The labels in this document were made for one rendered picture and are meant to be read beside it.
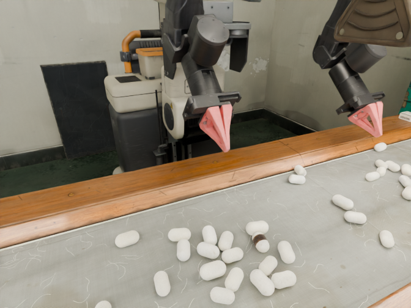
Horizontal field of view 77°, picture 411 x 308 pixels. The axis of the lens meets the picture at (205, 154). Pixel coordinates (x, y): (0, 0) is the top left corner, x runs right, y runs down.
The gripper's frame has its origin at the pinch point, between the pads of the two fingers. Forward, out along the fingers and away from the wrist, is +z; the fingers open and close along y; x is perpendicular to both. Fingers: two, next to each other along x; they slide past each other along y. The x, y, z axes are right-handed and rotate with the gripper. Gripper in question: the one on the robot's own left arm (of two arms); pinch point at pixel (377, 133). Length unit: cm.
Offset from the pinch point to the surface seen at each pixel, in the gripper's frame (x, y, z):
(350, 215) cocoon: -4.9, -23.4, 14.1
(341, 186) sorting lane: 2.0, -15.4, 8.9
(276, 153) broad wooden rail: 9.6, -21.8, -3.7
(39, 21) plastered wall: 107, -83, -157
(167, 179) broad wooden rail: 9, -49, -4
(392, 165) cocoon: 0.9, 0.1, 8.1
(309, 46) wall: 99, 121, -113
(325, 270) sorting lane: -7.4, -34.6, 19.3
